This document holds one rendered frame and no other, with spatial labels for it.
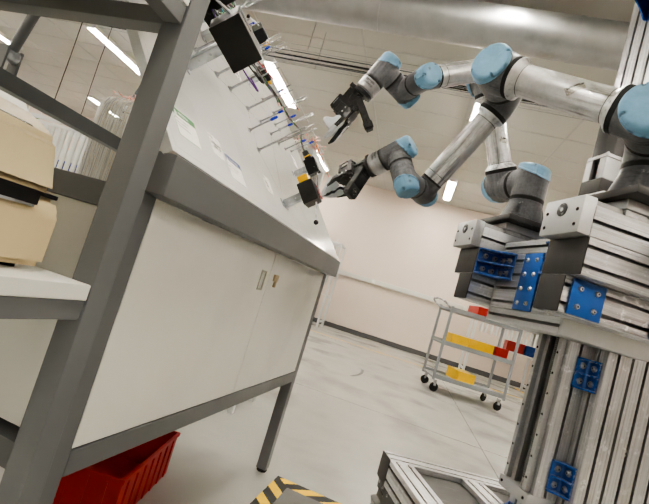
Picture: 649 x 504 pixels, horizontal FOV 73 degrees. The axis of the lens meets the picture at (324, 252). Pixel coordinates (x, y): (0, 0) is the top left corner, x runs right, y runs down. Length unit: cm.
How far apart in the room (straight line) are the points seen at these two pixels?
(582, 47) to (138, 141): 359
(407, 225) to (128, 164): 934
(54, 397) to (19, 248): 19
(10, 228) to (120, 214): 12
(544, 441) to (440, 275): 836
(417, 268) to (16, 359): 917
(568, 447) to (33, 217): 138
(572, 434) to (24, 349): 134
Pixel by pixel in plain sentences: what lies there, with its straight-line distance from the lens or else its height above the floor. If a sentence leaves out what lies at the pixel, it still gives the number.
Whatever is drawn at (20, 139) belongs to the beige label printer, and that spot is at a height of 80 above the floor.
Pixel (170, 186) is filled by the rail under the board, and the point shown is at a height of 82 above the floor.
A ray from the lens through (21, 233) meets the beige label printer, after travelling 58.
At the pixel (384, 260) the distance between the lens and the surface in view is 973.
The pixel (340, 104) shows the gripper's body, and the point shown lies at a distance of 159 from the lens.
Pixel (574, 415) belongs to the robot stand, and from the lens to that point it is 150.
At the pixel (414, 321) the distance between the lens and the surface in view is 965.
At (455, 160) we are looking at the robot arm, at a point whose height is 125.
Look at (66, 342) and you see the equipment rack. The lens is 63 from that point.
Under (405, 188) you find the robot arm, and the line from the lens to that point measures 136.
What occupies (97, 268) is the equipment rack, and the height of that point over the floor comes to 68.
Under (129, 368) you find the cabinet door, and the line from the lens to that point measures 82.
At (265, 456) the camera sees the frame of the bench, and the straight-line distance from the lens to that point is 187.
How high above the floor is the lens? 74
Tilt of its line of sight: 5 degrees up
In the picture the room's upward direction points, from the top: 17 degrees clockwise
